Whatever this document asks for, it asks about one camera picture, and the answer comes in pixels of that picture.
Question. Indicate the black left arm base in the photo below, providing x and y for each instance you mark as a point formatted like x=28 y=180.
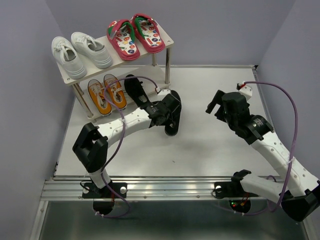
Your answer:
x=104 y=200

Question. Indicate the white wooden shoe shelf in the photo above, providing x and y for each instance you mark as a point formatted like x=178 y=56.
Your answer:
x=120 y=68

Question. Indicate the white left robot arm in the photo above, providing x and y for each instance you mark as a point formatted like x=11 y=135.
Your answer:
x=92 y=143

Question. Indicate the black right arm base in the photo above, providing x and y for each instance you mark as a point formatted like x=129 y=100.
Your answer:
x=240 y=199

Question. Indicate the colourful pink slipper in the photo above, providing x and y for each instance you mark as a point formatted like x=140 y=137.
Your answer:
x=147 y=32
x=121 y=35

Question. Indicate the black sneaker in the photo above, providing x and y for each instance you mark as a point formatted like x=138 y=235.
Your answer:
x=136 y=92
x=172 y=124

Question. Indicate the white sneaker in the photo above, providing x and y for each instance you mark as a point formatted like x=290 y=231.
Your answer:
x=67 y=57
x=91 y=48

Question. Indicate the orange sneaker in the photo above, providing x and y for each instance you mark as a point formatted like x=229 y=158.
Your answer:
x=115 y=91
x=96 y=93

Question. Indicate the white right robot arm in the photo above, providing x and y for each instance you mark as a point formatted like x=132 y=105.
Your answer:
x=299 y=194

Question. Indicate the aluminium mounting rail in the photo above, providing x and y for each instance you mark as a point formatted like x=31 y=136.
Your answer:
x=140 y=188

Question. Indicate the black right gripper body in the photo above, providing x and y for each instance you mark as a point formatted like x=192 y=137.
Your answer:
x=230 y=122

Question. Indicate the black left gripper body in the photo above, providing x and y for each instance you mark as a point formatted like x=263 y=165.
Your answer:
x=167 y=120

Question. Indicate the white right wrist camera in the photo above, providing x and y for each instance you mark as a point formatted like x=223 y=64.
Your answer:
x=244 y=90

